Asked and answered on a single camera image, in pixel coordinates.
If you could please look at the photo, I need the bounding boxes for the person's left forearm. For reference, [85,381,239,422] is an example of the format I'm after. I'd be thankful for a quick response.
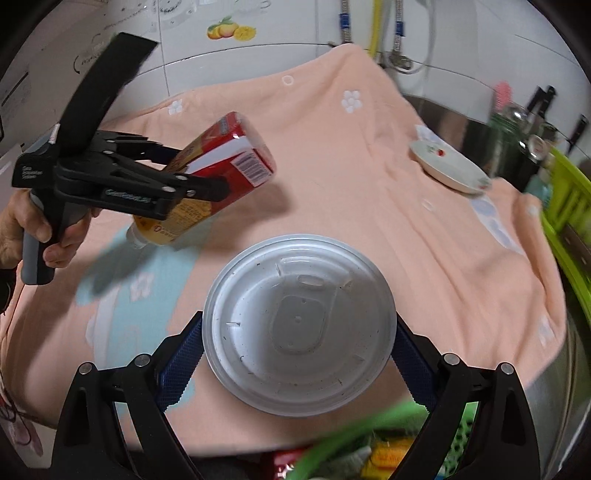
[0,264,21,320]

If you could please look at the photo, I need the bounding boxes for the green plastic basket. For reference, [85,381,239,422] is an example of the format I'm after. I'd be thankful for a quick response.
[294,399,477,480]

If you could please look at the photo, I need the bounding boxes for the white flowered plate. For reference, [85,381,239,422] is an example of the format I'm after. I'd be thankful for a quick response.
[409,137,493,196]

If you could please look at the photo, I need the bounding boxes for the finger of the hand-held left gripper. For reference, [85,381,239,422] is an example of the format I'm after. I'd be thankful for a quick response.
[95,130,186,175]
[95,159,232,220]

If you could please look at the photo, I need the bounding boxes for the dark green utensil holder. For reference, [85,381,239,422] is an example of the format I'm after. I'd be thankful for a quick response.
[488,104,546,191]

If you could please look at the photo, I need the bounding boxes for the steel braided hose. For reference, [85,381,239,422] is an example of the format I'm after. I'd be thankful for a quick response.
[392,0,408,56]
[338,0,355,45]

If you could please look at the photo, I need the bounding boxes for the stainless steel pot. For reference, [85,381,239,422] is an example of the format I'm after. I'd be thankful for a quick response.
[401,93,495,160]

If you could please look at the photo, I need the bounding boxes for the round translucent plastic lid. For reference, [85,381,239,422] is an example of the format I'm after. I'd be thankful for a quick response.
[202,234,399,419]

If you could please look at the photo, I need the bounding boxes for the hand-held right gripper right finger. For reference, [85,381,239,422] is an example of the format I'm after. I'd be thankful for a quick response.
[390,314,542,480]

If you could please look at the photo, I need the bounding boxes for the pink brush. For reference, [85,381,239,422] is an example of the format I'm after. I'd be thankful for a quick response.
[493,80,514,112]

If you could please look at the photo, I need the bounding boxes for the yellow pipe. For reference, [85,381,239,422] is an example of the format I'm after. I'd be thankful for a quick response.
[366,0,385,57]

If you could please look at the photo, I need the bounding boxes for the peach flowered blanket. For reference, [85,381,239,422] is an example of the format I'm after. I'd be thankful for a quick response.
[0,44,570,456]

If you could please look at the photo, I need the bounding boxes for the metal valve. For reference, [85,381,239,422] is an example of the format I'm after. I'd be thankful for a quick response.
[387,52,415,73]

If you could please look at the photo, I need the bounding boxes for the person's left hand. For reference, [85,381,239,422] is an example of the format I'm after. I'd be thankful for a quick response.
[0,187,93,269]

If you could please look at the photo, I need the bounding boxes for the plastic bottle with red label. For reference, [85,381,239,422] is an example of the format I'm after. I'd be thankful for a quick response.
[126,111,279,248]

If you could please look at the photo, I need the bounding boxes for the grey hose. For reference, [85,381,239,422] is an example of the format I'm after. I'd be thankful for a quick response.
[417,0,438,71]

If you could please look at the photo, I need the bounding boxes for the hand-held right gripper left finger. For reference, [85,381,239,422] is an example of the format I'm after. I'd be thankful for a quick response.
[50,310,206,480]

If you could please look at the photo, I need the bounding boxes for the lime green dish rack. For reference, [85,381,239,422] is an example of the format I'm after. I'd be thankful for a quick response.
[537,147,591,334]

